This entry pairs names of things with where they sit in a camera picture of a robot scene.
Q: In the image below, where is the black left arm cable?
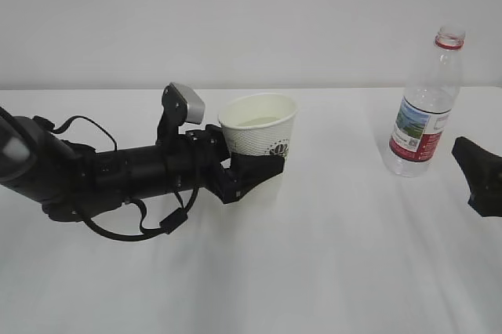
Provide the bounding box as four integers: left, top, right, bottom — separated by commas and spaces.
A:
33, 114, 199, 241

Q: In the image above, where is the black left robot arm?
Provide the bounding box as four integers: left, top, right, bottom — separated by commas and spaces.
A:
1, 83, 285, 222

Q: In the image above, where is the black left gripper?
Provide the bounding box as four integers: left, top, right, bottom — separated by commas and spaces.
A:
156, 85, 286, 204

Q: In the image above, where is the clear plastic water bottle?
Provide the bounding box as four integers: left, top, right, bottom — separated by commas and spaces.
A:
384, 25, 466, 177

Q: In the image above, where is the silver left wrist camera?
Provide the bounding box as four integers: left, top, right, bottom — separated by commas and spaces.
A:
169, 82, 206, 125

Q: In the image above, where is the white paper cup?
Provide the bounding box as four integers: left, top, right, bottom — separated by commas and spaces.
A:
218, 93, 298, 158

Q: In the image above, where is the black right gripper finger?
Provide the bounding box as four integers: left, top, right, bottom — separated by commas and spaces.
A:
452, 136, 502, 216

